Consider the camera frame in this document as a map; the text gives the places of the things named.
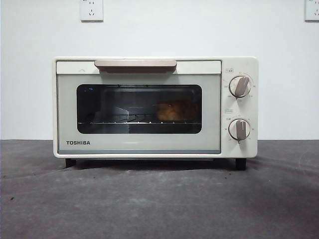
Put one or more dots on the golden brown bread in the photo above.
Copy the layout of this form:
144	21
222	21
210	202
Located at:
174	111

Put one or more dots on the cream Toshiba toaster oven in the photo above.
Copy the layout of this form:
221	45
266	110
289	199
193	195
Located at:
252	112

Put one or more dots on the cream beige timer knob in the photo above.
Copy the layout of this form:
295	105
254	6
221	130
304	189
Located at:
239	129

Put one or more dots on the cream beige temperature knob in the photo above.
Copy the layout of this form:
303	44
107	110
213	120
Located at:
239	86

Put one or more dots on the white wall socket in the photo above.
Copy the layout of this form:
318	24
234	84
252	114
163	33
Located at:
91	11
312	11

